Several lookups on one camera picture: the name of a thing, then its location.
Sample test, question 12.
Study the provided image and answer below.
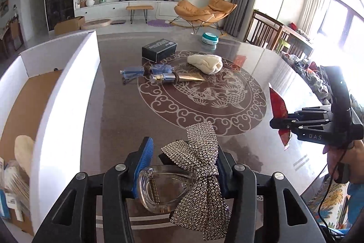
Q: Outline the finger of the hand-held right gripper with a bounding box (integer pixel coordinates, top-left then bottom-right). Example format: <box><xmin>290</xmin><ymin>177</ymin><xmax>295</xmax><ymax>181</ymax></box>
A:
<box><xmin>270</xmin><ymin>117</ymin><xmax>328</xmax><ymax>133</ymax></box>
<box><xmin>288</xmin><ymin>106</ymin><xmax>332</xmax><ymax>120</ymax></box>

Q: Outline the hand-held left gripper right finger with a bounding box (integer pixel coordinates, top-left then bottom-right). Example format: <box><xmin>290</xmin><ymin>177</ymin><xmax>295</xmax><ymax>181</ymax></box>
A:
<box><xmin>215</xmin><ymin>145</ymin><xmax>326</xmax><ymax>243</ymax></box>

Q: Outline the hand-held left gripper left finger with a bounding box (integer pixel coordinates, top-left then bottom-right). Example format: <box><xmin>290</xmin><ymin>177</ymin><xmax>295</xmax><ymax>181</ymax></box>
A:
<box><xmin>31</xmin><ymin>137</ymin><xmax>154</xmax><ymax>243</ymax></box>

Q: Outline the red foil packet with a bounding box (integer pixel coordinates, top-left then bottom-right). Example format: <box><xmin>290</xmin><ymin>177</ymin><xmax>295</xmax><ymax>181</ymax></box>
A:
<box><xmin>269</xmin><ymin>84</ymin><xmax>292</xmax><ymax>151</ymax></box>

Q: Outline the rhinestone bow hair clip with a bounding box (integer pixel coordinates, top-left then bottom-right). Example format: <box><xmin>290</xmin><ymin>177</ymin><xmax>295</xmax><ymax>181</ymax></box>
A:
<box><xmin>136</xmin><ymin>120</ymin><xmax>232</xmax><ymax>242</ymax></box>

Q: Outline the white cardboard container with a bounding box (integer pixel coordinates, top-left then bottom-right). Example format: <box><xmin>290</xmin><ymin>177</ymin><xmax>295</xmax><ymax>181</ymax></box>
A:
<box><xmin>0</xmin><ymin>31</ymin><xmax>101</xmax><ymax>238</ymax></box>

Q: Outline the black printed box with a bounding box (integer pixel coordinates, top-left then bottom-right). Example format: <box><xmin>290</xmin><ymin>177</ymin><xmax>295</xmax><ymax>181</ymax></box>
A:
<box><xmin>142</xmin><ymin>38</ymin><xmax>178</xmax><ymax>63</ymax></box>

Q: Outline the bag of cotton swabs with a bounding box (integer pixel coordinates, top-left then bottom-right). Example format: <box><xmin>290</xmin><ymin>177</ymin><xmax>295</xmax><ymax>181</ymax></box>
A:
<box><xmin>3</xmin><ymin>160</ymin><xmax>32</xmax><ymax>204</ymax></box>

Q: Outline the white and blue medicine box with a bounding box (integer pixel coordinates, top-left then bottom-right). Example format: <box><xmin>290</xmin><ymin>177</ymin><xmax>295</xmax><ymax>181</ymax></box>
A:
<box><xmin>0</xmin><ymin>187</ymin><xmax>22</xmax><ymax>222</ymax></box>

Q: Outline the person's right hand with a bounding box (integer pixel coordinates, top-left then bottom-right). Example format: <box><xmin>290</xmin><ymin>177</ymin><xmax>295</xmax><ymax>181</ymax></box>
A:
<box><xmin>322</xmin><ymin>139</ymin><xmax>364</xmax><ymax>184</ymax></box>

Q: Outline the green plastic stool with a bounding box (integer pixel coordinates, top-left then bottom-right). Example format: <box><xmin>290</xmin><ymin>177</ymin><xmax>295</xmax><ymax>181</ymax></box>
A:
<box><xmin>274</xmin><ymin>38</ymin><xmax>291</xmax><ymax>54</ymax></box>

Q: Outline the small glass bottle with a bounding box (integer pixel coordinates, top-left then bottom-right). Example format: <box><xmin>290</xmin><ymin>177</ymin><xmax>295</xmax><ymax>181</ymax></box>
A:
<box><xmin>150</xmin><ymin>73</ymin><xmax>178</xmax><ymax>84</ymax></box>

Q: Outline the floral patterned cloth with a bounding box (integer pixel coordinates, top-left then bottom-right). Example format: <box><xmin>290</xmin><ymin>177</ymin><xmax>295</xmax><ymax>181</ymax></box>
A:
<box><xmin>301</xmin><ymin>180</ymin><xmax>350</xmax><ymax>232</ymax></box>

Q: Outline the wooden slatted chair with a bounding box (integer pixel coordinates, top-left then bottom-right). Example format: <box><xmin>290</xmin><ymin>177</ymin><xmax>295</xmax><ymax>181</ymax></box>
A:
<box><xmin>245</xmin><ymin>10</ymin><xmax>285</xmax><ymax>50</ymax></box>

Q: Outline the person's blue clothing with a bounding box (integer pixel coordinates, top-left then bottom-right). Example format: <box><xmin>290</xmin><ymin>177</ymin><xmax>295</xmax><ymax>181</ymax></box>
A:
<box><xmin>345</xmin><ymin>182</ymin><xmax>364</xmax><ymax>232</ymax></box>

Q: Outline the cream folded towel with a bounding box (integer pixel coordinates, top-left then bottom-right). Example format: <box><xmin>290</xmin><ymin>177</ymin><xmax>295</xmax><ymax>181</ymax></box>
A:
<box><xmin>187</xmin><ymin>54</ymin><xmax>224</xmax><ymax>75</ymax></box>

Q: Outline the white window curtain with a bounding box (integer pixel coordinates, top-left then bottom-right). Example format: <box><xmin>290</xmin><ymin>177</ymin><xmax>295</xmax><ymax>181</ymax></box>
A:
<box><xmin>301</xmin><ymin>0</ymin><xmax>333</xmax><ymax>36</ymax></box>

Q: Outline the teal round tin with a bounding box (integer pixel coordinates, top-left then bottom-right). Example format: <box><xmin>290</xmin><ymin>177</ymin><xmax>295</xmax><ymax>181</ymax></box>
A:
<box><xmin>202</xmin><ymin>32</ymin><xmax>219</xmax><ymax>46</ymax></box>

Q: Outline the cream oval puff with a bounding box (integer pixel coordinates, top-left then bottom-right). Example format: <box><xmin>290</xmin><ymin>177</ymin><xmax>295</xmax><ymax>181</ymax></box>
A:
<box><xmin>14</xmin><ymin>135</ymin><xmax>36</xmax><ymax>175</ymax></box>

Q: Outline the beige round floor cushion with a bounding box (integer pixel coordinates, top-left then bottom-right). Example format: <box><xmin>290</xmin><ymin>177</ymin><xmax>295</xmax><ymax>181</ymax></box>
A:
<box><xmin>82</xmin><ymin>19</ymin><xmax>112</xmax><ymax>31</ymax></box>

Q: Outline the orange lounge chair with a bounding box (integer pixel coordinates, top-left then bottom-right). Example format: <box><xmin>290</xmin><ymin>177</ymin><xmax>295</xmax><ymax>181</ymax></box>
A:
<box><xmin>170</xmin><ymin>0</ymin><xmax>238</xmax><ymax>34</ymax></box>

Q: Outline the wooden bench with metal legs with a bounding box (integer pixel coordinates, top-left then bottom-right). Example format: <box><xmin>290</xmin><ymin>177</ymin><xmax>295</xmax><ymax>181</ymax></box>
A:
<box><xmin>126</xmin><ymin>5</ymin><xmax>154</xmax><ymax>24</ymax></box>

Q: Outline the open cardboard box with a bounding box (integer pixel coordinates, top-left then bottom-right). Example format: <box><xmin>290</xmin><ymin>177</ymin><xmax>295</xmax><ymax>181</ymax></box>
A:
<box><xmin>54</xmin><ymin>16</ymin><xmax>86</xmax><ymax>36</ymax></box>

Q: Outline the white television cabinet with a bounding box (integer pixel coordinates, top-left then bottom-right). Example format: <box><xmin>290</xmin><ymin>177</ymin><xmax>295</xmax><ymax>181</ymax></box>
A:
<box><xmin>74</xmin><ymin>0</ymin><xmax>188</xmax><ymax>21</ymax></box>

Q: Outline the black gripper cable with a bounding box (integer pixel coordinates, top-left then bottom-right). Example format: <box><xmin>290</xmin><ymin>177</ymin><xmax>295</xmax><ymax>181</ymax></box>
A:
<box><xmin>318</xmin><ymin>146</ymin><xmax>350</xmax><ymax>235</ymax></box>

